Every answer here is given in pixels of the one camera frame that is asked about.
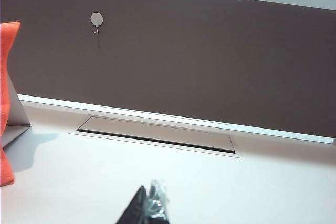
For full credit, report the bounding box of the desk cable tray cover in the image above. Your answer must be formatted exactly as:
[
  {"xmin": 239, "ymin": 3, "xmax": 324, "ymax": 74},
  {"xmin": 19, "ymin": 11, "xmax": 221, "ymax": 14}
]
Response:
[{"xmin": 76, "ymin": 115, "xmax": 236, "ymax": 154}]

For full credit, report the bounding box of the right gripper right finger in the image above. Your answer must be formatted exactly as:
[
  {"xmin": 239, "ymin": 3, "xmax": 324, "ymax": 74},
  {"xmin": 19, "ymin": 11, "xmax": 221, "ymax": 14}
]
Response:
[{"xmin": 146, "ymin": 179, "xmax": 171, "ymax": 224}]

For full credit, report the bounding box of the orange microfiber cloth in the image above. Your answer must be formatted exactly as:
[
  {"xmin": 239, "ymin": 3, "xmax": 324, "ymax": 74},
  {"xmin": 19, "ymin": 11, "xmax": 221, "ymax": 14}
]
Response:
[{"xmin": 0, "ymin": 20, "xmax": 21, "ymax": 187}]

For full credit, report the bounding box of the round grey adhesive hook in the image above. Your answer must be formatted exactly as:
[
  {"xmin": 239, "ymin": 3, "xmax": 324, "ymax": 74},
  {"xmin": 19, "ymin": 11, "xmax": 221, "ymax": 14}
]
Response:
[{"xmin": 90, "ymin": 12, "xmax": 104, "ymax": 35}]

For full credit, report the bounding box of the square tabletop mirror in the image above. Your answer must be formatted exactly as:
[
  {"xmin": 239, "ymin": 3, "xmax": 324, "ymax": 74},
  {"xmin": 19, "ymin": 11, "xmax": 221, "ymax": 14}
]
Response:
[{"xmin": 1, "ymin": 77, "xmax": 32, "ymax": 147}]

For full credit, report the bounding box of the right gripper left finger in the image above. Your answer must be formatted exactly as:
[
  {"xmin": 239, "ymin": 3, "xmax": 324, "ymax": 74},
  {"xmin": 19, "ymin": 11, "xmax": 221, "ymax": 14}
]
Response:
[{"xmin": 115, "ymin": 185, "xmax": 148, "ymax": 224}]

